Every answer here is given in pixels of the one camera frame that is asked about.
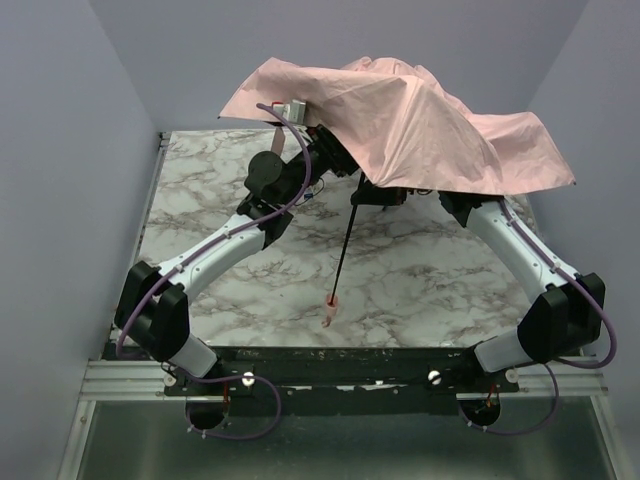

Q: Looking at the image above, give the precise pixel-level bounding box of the pink folding umbrella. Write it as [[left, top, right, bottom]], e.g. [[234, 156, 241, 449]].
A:
[[218, 56, 577, 329]]

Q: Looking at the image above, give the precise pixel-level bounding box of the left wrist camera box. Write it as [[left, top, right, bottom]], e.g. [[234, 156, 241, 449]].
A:
[[271, 99, 307, 125]]

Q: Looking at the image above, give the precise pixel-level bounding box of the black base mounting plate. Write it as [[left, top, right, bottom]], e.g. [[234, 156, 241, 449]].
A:
[[157, 347, 519, 417]]

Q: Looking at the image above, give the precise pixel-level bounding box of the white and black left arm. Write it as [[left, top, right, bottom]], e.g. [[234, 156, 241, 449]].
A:
[[114, 125, 358, 378]]

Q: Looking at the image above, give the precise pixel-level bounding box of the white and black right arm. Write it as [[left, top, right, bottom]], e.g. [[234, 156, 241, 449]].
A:
[[438, 192, 617, 378]]

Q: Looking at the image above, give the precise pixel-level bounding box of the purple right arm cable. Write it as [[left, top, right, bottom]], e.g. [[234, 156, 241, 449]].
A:
[[462, 197, 617, 435]]

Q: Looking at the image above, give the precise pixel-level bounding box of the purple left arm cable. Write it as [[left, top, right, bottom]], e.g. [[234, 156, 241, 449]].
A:
[[115, 102, 317, 442]]

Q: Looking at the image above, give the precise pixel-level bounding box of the aluminium frame rail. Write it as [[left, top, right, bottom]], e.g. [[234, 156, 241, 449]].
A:
[[80, 360, 609, 402]]

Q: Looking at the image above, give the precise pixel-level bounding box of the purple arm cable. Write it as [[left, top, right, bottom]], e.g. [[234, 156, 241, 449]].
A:
[[115, 102, 317, 442], [462, 197, 617, 435]]

